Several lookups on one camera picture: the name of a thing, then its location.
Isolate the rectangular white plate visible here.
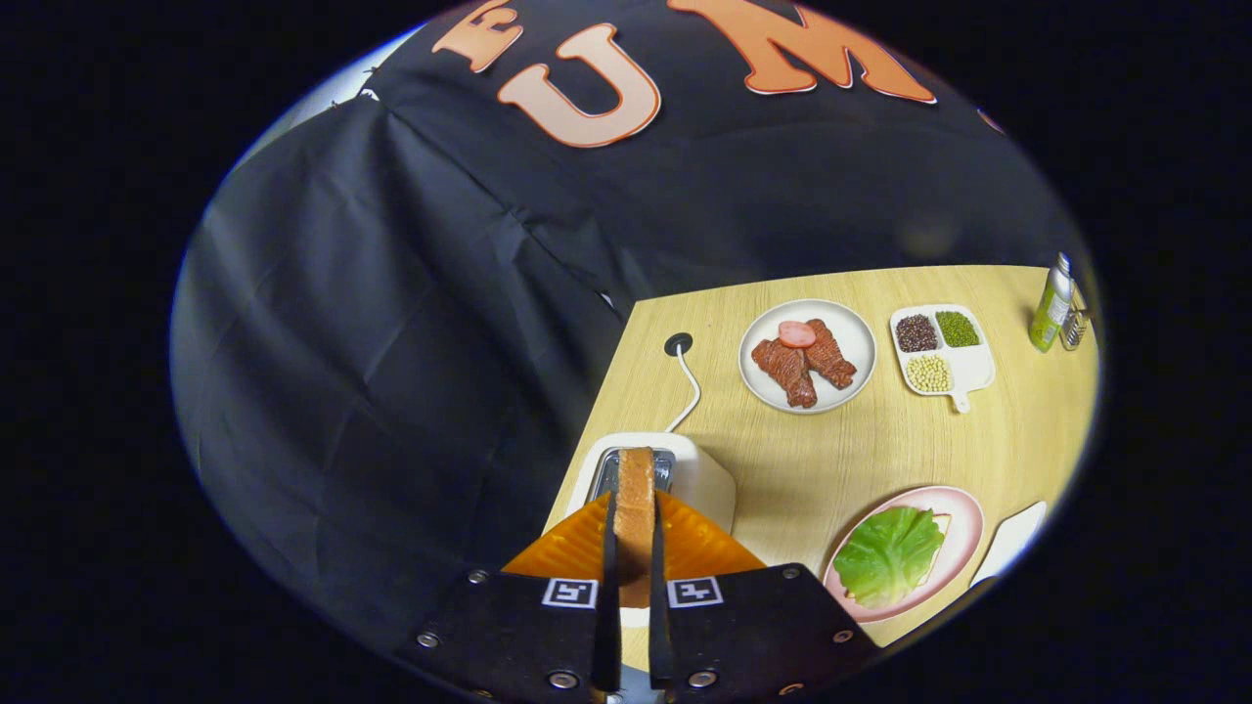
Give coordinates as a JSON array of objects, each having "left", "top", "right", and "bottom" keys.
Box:
[{"left": 970, "top": 501, "right": 1048, "bottom": 588}]

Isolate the metal wire basket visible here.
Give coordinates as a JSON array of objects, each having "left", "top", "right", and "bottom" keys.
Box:
[{"left": 1060, "top": 284, "right": 1092, "bottom": 351}]

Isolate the silver and green bottle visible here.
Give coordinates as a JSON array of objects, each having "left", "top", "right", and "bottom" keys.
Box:
[{"left": 1028, "top": 252, "right": 1074, "bottom": 353}]

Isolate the green lettuce leaf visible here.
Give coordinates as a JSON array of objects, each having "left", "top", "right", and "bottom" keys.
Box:
[{"left": 832, "top": 506, "right": 947, "bottom": 609}]

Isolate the toasted bread slice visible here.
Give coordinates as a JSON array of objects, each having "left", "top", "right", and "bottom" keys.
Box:
[{"left": 613, "top": 447, "right": 658, "bottom": 609}]

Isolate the pile of yellow soybeans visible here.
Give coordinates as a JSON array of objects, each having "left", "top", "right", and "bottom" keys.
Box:
[{"left": 906, "top": 354, "right": 953, "bottom": 394}]

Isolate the brown meat piece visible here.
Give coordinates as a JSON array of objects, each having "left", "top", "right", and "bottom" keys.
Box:
[
  {"left": 751, "top": 338, "right": 819, "bottom": 409},
  {"left": 804, "top": 319, "right": 858, "bottom": 390}
]

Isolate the divided white dish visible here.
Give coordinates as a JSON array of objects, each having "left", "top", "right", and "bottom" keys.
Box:
[{"left": 889, "top": 304, "right": 997, "bottom": 415}]

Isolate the black backdrop cloth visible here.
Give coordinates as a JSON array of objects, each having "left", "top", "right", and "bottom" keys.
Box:
[{"left": 168, "top": 0, "right": 1087, "bottom": 666}]

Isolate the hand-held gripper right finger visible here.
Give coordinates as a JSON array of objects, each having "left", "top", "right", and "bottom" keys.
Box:
[{"left": 648, "top": 492, "right": 881, "bottom": 704}]

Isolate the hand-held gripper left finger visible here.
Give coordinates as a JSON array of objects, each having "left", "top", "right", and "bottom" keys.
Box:
[{"left": 396, "top": 492, "right": 622, "bottom": 704}]

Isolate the pink plate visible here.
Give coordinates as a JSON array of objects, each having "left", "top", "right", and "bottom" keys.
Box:
[{"left": 823, "top": 486, "right": 985, "bottom": 625}]

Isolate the white toaster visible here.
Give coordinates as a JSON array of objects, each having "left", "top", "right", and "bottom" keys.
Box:
[{"left": 565, "top": 432, "right": 737, "bottom": 629}]

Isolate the white toaster cable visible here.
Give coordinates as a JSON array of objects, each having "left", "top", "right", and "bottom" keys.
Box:
[{"left": 665, "top": 342, "right": 702, "bottom": 434}]

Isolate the round white plate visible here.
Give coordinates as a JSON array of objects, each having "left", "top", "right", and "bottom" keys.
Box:
[{"left": 738, "top": 299, "right": 877, "bottom": 416}]

